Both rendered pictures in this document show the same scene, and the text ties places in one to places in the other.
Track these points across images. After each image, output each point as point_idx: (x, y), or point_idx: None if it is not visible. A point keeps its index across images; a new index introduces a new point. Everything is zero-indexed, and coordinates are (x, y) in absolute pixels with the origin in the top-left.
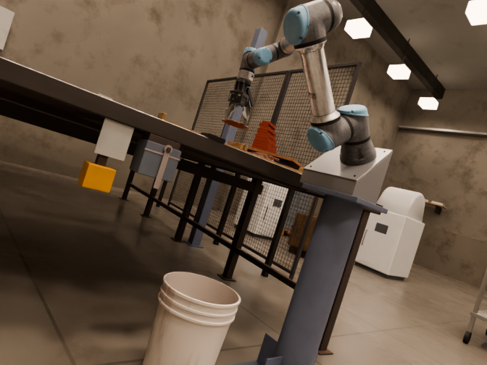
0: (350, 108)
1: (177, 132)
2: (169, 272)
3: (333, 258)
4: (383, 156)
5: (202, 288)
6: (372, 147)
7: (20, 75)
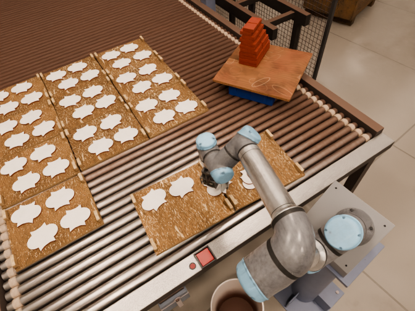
0: (339, 240)
1: (176, 288)
2: (212, 295)
3: (330, 277)
4: (381, 237)
5: (236, 282)
6: (368, 236)
7: None
